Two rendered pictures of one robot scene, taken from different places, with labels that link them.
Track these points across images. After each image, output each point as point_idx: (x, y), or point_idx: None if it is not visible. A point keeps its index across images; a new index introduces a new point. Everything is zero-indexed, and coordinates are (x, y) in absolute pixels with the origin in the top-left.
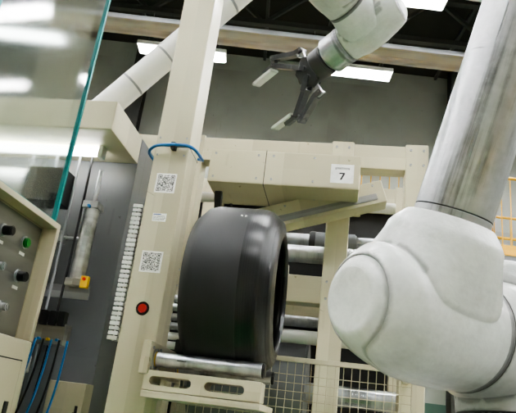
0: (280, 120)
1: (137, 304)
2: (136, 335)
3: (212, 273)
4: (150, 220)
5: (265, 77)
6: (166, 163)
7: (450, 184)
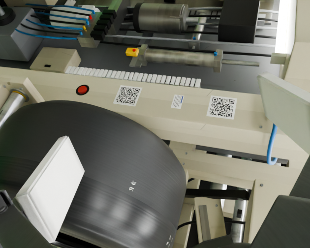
0: (52, 159)
1: (88, 85)
2: (59, 86)
3: (40, 128)
4: (174, 93)
5: (285, 106)
6: (250, 108)
7: None
